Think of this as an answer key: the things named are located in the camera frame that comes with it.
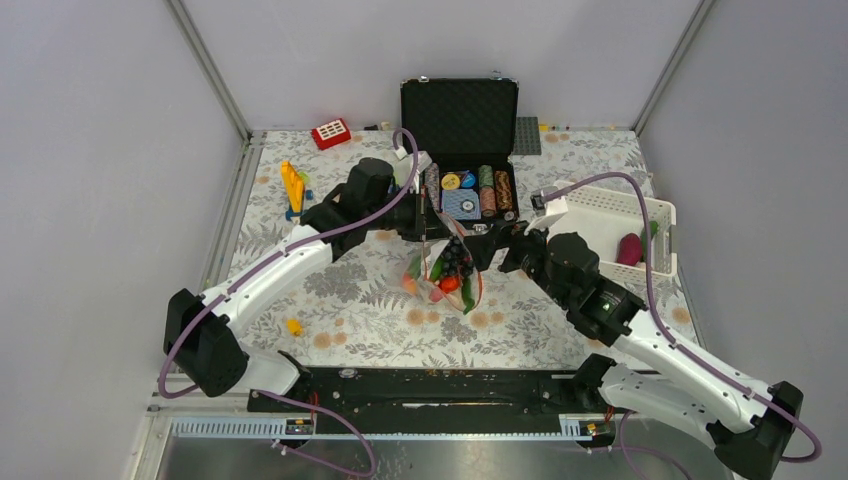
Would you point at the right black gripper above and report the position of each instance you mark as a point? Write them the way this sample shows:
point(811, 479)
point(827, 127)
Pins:
point(513, 235)

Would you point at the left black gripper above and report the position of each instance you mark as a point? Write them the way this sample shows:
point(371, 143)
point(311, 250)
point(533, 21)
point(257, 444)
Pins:
point(417, 228)

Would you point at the green chili pepper toy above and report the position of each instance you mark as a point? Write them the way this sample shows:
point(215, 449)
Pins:
point(467, 295)

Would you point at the orange peach toy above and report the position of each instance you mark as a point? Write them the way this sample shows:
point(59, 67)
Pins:
point(411, 285)

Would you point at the black grape bunch toy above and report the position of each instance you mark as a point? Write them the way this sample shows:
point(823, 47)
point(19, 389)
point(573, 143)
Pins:
point(458, 260)

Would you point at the clear zip top bag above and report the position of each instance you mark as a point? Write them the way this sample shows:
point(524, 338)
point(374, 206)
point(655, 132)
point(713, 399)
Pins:
point(423, 259)

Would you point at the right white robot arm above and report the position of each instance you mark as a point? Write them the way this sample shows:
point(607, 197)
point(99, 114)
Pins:
point(746, 423)

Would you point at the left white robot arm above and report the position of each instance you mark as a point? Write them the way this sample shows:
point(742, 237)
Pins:
point(202, 331)

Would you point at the red white toy block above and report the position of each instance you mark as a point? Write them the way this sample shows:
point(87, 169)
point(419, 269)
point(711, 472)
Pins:
point(331, 134)

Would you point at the white plastic basket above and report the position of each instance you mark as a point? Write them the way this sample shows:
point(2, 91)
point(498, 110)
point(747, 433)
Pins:
point(602, 217)

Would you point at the purple sweet potato toy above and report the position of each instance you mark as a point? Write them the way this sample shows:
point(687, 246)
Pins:
point(630, 250)

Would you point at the yellow toy block cart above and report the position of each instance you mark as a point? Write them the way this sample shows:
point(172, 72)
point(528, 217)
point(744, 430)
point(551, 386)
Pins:
point(295, 184)

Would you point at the green cucumber toy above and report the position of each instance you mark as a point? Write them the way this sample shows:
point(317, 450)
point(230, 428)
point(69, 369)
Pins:
point(648, 234)

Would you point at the black poker chip case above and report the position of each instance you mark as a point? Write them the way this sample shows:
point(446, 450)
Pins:
point(468, 127)

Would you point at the grey lego baseplate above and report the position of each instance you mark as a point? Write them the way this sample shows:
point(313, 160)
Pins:
point(527, 139)

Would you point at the small yellow toy piece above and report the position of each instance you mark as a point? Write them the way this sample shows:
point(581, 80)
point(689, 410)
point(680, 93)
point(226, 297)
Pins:
point(294, 327)

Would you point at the black mounting base plate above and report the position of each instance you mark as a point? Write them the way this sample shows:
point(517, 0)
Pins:
point(382, 401)

